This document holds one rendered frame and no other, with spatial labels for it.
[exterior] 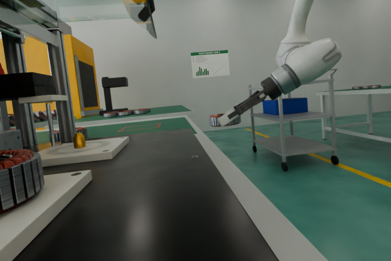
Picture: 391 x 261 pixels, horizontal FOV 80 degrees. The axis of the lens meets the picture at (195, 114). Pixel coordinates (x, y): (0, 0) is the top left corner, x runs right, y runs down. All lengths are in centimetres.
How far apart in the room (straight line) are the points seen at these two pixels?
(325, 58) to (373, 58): 687
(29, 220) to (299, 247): 18
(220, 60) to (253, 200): 552
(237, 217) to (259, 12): 616
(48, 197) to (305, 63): 72
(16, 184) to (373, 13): 782
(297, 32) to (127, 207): 85
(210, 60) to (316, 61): 495
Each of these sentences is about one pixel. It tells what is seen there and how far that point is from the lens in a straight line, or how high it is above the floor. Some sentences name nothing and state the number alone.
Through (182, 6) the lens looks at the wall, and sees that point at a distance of 593.
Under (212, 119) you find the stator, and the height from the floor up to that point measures 77.
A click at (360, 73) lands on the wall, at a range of 739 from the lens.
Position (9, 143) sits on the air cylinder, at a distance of 53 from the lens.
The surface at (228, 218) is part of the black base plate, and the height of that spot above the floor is 77.
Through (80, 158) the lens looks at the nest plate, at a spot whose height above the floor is 78.
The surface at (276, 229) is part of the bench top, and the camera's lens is 21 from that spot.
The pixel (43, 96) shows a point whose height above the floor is 88.
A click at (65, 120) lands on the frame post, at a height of 83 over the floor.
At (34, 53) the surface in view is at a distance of 422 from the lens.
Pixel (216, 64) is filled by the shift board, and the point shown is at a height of 157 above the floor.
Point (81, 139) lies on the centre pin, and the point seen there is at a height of 80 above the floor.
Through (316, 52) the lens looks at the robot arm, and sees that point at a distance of 81.
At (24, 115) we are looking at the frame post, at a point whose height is 85.
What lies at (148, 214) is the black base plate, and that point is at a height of 77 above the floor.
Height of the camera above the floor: 85
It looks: 4 degrees down
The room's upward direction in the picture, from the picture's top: 5 degrees counter-clockwise
